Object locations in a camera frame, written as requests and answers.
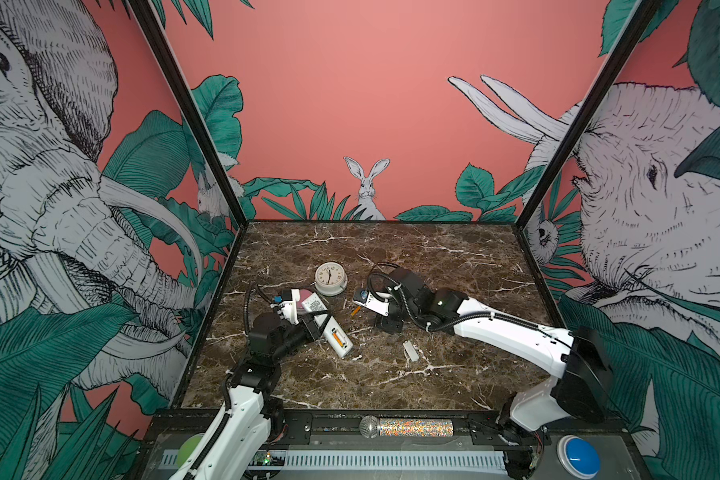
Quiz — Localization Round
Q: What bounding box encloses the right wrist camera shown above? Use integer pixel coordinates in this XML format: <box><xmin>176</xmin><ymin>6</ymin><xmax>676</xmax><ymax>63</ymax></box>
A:
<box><xmin>352</xmin><ymin>288</ymin><xmax>392</xmax><ymax>317</ymax></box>

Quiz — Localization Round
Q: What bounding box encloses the white slotted cable duct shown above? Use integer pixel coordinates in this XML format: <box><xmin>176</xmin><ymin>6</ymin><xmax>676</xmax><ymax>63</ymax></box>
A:
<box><xmin>158</xmin><ymin>449</ymin><xmax>508</xmax><ymax>473</ymax></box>

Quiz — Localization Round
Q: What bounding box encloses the black left frame post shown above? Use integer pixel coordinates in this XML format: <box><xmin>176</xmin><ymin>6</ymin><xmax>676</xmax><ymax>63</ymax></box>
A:
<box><xmin>128</xmin><ymin>0</ymin><xmax>248</xmax><ymax>230</ymax></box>

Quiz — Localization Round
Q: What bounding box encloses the glitter tube with ball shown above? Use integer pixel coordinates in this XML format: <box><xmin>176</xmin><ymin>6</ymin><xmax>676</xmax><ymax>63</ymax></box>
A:
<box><xmin>359</xmin><ymin>416</ymin><xmax>454</xmax><ymax>439</ymax></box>

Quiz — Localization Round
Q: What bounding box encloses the small green circuit board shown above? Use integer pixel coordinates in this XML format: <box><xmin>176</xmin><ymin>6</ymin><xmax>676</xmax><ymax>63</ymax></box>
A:
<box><xmin>249</xmin><ymin>450</ymin><xmax>287</xmax><ymax>469</ymax></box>

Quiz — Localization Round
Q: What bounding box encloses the white round alarm clock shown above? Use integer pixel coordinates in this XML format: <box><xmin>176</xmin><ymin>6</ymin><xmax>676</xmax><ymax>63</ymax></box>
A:
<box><xmin>314</xmin><ymin>262</ymin><xmax>348</xmax><ymax>297</ymax></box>

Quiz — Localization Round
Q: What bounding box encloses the white remote control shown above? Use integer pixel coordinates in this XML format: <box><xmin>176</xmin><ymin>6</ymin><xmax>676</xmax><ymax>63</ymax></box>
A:
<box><xmin>299</xmin><ymin>289</ymin><xmax>353</xmax><ymax>358</ymax></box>

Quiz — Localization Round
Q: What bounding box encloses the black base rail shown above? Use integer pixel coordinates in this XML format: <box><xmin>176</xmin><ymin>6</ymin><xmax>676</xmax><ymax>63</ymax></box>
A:
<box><xmin>270</xmin><ymin>409</ymin><xmax>550</xmax><ymax>449</ymax></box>

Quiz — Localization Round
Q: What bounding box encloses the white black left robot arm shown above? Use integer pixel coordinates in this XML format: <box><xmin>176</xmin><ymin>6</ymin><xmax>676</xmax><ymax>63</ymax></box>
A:
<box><xmin>172</xmin><ymin>310</ymin><xmax>331</xmax><ymax>479</ymax></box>

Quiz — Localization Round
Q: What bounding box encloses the blue push button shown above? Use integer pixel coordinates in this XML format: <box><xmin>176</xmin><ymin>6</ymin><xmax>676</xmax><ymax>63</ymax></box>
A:
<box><xmin>557</xmin><ymin>435</ymin><xmax>601</xmax><ymax>480</ymax></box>

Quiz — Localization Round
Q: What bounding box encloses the black frame post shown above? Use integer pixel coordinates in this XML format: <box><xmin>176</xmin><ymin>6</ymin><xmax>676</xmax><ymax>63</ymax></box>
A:
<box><xmin>514</xmin><ymin>0</ymin><xmax>662</xmax><ymax>230</ymax></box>
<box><xmin>128</xmin><ymin>0</ymin><xmax>248</xmax><ymax>230</ymax></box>

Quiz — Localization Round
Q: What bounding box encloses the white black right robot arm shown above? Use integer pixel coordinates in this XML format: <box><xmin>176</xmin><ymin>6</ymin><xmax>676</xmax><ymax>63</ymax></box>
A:
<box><xmin>353</xmin><ymin>262</ymin><xmax>613</xmax><ymax>433</ymax></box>

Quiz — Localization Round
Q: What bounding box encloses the black right frame post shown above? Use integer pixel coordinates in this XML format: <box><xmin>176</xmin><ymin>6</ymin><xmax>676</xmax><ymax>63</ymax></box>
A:
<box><xmin>514</xmin><ymin>0</ymin><xmax>662</xmax><ymax>230</ymax></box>

